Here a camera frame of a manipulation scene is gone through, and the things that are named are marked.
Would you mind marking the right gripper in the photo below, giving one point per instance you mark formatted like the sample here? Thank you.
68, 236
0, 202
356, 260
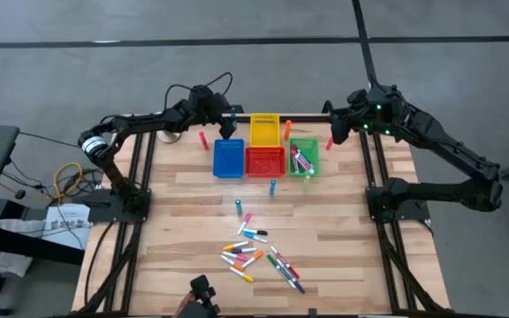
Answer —
374, 117

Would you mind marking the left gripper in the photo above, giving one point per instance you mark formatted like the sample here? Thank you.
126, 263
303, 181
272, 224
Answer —
206, 106

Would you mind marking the teal Expo whiteboard marker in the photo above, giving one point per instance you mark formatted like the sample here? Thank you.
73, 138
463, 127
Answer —
233, 116

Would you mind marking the pink highlighter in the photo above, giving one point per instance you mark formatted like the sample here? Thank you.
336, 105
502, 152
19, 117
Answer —
328, 145
204, 141

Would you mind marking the pink Expo whiteboard marker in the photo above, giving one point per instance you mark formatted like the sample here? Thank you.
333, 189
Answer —
305, 163

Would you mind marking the orange highlighter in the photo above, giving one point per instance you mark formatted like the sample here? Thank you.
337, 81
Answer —
287, 129

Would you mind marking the red Expo whiteboard marker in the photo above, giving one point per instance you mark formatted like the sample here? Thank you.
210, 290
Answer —
294, 152

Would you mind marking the light green highlighter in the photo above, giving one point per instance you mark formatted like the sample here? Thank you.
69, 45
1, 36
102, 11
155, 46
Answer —
306, 183

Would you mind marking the blue highlighter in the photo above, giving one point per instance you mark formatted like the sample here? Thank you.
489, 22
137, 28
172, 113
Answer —
272, 187
238, 206

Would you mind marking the thin red Expo marker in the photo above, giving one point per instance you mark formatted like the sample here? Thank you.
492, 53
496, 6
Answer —
287, 265

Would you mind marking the thin blue Expo marker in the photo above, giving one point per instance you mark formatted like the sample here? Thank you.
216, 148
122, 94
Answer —
299, 288

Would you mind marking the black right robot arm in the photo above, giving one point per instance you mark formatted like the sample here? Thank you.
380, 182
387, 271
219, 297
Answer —
449, 146

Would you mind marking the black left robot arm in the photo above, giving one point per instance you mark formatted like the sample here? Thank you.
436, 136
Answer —
148, 121

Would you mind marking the white bulb brass base lamp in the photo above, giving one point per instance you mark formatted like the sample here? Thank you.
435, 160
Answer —
168, 138

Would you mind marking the blue plastic basket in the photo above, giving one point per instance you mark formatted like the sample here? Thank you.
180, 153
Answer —
229, 159

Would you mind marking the yellow plastic basket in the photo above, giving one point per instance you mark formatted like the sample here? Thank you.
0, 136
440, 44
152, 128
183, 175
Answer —
264, 132

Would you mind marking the green plastic basket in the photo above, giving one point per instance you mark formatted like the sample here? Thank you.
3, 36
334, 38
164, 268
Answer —
314, 146

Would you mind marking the red plastic basket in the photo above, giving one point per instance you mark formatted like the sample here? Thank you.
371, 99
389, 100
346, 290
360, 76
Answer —
265, 163

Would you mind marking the pink cap white marker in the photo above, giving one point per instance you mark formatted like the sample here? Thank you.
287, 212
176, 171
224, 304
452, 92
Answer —
244, 224
237, 257

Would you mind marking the black cap white marker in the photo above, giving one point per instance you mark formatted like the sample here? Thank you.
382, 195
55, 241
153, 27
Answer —
259, 232

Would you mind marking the blue cap white marker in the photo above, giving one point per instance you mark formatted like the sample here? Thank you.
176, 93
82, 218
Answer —
254, 237

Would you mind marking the yellow cap white marker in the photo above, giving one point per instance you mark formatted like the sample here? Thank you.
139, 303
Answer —
232, 247
246, 278

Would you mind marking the purple cap white marker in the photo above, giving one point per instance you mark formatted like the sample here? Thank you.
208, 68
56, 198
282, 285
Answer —
239, 251

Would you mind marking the orange cap white marker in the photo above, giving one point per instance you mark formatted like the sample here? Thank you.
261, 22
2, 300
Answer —
256, 256
237, 267

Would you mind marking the thin green Expo marker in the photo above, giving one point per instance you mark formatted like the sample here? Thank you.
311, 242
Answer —
276, 265

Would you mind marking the black handheld device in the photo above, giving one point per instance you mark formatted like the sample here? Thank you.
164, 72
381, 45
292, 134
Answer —
203, 291

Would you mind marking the white printed paper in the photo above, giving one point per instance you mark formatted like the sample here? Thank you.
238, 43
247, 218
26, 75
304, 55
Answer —
66, 229

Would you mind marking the person's hand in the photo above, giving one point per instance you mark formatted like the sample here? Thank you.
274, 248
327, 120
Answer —
186, 307

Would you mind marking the black crossbar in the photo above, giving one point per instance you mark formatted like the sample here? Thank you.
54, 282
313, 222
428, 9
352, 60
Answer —
25, 247

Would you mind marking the white crumpled cloth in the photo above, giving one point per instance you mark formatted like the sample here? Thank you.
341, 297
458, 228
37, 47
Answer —
7, 262

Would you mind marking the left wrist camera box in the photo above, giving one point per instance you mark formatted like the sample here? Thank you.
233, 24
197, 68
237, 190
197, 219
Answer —
228, 129

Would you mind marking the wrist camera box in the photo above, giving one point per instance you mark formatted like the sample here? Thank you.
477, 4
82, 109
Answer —
228, 129
342, 130

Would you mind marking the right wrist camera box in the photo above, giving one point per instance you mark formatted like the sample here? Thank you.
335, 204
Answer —
342, 130

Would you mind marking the black frame clamp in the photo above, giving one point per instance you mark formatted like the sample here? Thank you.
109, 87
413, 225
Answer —
325, 112

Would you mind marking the black aluminium table frame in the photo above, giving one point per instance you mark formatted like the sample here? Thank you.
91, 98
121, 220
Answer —
312, 118

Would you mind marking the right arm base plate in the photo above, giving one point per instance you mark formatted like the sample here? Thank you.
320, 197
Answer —
420, 214

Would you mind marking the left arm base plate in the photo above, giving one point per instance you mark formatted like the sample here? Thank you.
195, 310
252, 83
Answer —
104, 207

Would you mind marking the black frame bracket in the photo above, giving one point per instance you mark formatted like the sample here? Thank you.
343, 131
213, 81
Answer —
312, 313

